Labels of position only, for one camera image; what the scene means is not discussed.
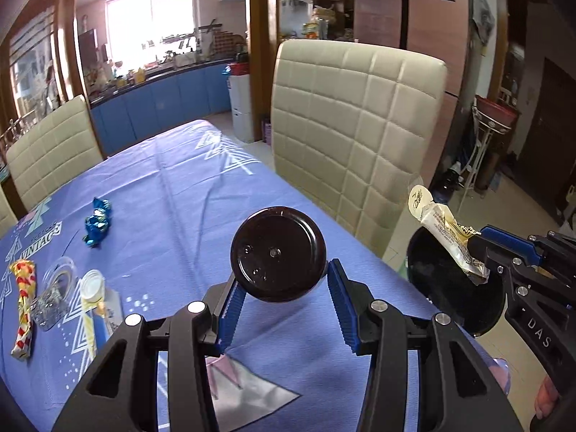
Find cream snack wrapper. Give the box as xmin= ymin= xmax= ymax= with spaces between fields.
xmin=407 ymin=184 xmax=489 ymax=286

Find black round lid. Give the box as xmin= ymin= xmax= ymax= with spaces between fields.
xmin=230 ymin=206 xmax=327 ymax=303

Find red basin on stand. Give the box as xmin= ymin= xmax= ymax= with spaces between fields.
xmin=476 ymin=95 xmax=518 ymax=127

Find person's hand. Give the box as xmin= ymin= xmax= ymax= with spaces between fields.
xmin=534 ymin=377 xmax=559 ymax=419

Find white yellow wrapper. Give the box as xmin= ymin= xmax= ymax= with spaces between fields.
xmin=80 ymin=269 xmax=124 ymax=361

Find blue kitchen cabinets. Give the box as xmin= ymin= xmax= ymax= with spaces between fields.
xmin=91 ymin=60 xmax=230 ymax=157

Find cream quilted leather chair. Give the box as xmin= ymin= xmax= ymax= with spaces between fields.
xmin=270 ymin=39 xmax=448 ymax=256

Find white metal plant stand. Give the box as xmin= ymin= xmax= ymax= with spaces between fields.
xmin=456 ymin=106 xmax=510 ymax=216

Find red yellow snack wrapper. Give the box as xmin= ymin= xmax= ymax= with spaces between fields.
xmin=11 ymin=258 xmax=37 ymax=361

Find dark blue water jug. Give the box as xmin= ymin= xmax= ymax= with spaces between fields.
xmin=429 ymin=161 xmax=462 ymax=205

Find dark wooden door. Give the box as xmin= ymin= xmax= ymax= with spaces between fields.
xmin=517 ymin=59 xmax=575 ymax=222

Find clear plastic cup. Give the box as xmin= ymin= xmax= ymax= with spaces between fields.
xmin=31 ymin=256 xmax=77 ymax=332

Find blue foil candy wrapper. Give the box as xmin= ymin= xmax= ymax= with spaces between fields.
xmin=83 ymin=197 xmax=112 ymax=248

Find black round trash bin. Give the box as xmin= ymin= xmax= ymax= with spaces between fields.
xmin=406 ymin=227 xmax=506 ymax=337

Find pink copper refrigerator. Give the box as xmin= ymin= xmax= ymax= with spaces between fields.
xmin=354 ymin=0 xmax=469 ymax=184

